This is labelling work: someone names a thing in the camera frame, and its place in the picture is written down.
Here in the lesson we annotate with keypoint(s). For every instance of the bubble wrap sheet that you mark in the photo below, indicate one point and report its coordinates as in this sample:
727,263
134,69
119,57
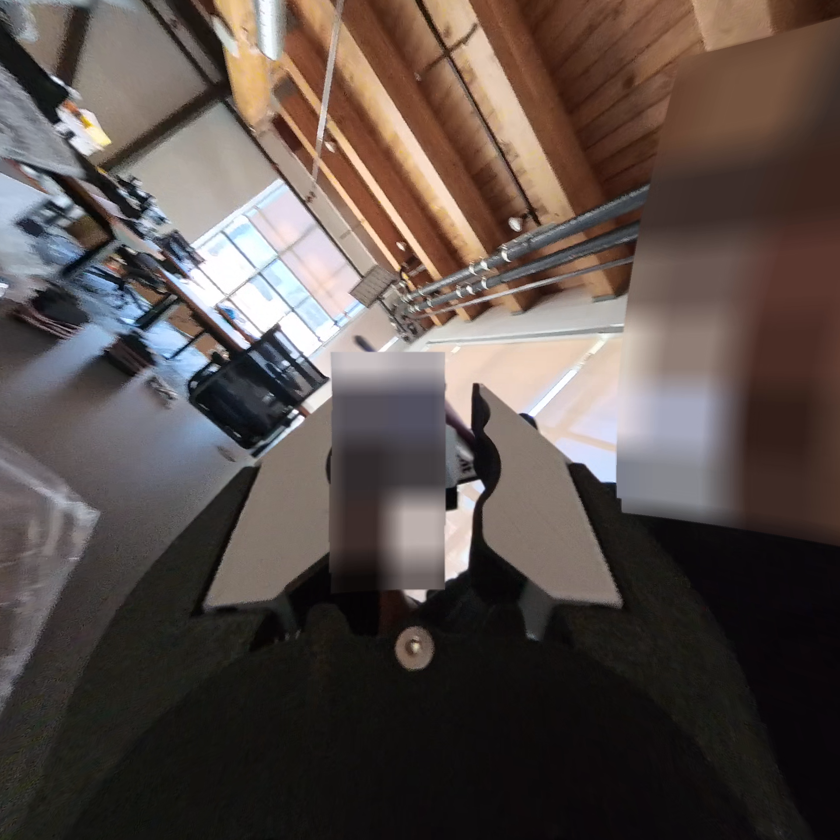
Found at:
33,124

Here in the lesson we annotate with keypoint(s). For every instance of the black office chair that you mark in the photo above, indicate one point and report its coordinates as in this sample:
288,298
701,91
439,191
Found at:
249,394

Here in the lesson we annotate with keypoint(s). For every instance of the grey perforated ceiling panel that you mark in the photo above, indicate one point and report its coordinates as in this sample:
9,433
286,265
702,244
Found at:
372,287

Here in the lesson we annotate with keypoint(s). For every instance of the metal air duct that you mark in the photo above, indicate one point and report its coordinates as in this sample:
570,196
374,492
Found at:
271,26

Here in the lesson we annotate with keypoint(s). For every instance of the grey desk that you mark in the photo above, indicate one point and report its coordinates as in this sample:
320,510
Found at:
131,446

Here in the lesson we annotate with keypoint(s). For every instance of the clear bag with brown pad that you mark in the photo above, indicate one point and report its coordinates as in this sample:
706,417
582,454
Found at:
33,558

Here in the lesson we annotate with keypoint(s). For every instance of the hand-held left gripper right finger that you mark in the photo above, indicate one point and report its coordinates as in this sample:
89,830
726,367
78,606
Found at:
551,525

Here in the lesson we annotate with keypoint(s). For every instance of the person's black top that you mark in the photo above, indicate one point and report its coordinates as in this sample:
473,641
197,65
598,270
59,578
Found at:
754,656

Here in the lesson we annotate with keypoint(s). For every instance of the yellow and white box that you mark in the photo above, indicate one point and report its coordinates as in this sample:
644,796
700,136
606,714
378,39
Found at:
85,124

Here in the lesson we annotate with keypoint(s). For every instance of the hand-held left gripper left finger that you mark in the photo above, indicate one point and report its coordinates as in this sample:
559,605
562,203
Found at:
275,525

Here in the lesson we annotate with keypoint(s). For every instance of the grey ceiling pipe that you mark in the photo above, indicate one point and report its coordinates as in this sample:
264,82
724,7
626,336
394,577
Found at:
571,256
571,227

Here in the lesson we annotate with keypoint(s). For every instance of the red electric screwdriver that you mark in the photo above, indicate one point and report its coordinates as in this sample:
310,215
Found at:
457,426

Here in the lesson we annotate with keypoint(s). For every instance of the gridded end window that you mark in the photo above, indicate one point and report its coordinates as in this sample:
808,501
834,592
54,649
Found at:
262,282

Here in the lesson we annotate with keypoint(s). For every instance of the brown striped pad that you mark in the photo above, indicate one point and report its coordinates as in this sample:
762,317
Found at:
49,315
131,354

